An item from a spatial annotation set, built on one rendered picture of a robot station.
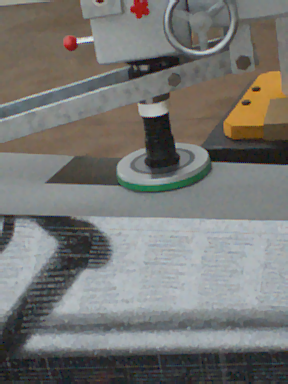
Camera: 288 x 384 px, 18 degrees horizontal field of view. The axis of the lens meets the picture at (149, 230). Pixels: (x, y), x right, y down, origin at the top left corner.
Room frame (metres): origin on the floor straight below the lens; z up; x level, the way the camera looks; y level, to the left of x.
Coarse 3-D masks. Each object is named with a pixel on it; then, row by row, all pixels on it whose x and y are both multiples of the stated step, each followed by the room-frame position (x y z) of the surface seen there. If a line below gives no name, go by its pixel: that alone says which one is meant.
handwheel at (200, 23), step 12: (180, 0) 1.80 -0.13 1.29; (228, 0) 1.79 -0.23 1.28; (168, 12) 1.80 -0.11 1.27; (180, 12) 1.80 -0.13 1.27; (192, 12) 1.81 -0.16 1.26; (204, 12) 1.79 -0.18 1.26; (216, 12) 1.80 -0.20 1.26; (228, 12) 1.80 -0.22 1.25; (168, 24) 1.80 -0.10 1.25; (192, 24) 1.79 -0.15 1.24; (204, 24) 1.79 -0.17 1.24; (168, 36) 1.80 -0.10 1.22; (204, 36) 1.80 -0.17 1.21; (228, 36) 1.79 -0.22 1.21; (180, 48) 1.80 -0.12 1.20; (204, 48) 1.80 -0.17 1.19; (216, 48) 1.79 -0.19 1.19
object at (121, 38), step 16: (128, 0) 1.85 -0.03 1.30; (160, 0) 1.85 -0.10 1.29; (112, 16) 1.86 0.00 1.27; (128, 16) 1.85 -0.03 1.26; (144, 16) 1.85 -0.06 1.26; (160, 16) 1.85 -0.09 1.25; (96, 32) 1.86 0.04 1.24; (112, 32) 1.86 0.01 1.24; (128, 32) 1.85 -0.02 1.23; (144, 32) 1.85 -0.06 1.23; (160, 32) 1.85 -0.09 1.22; (176, 32) 1.85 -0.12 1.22; (96, 48) 1.86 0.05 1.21; (112, 48) 1.86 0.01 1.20; (128, 48) 1.86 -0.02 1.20; (144, 48) 1.85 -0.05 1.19; (160, 48) 1.85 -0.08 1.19; (128, 64) 1.94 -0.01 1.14; (144, 64) 1.92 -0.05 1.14
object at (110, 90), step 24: (192, 48) 2.01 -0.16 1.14; (120, 72) 2.02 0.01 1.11; (168, 72) 1.90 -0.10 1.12; (192, 72) 1.90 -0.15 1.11; (216, 72) 1.90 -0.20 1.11; (48, 96) 2.02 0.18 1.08; (72, 96) 2.02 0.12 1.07; (96, 96) 1.91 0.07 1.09; (120, 96) 1.91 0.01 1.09; (144, 96) 1.90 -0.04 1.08; (0, 120) 1.92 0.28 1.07; (24, 120) 1.92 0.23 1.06; (48, 120) 1.91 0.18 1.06; (72, 120) 1.91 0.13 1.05
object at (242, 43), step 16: (192, 0) 1.86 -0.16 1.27; (208, 0) 1.86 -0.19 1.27; (240, 0) 1.85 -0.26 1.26; (256, 0) 1.85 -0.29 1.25; (272, 0) 1.85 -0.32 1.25; (224, 16) 1.86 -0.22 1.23; (240, 16) 1.85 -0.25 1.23; (256, 16) 1.85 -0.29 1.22; (272, 16) 1.86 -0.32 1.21; (224, 32) 2.03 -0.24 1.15; (240, 32) 1.87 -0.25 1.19; (240, 48) 1.87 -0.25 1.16
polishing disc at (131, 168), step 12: (180, 144) 2.05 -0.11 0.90; (192, 144) 2.03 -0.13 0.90; (132, 156) 2.02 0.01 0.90; (144, 156) 2.01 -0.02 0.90; (180, 156) 1.97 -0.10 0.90; (192, 156) 1.96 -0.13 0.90; (204, 156) 1.95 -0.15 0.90; (120, 168) 1.96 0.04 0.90; (132, 168) 1.95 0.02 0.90; (144, 168) 1.94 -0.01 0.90; (156, 168) 1.92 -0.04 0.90; (168, 168) 1.91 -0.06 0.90; (180, 168) 1.90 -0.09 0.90; (192, 168) 1.89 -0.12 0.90; (132, 180) 1.89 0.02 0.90; (144, 180) 1.87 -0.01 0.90; (156, 180) 1.86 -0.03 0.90; (168, 180) 1.86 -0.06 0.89
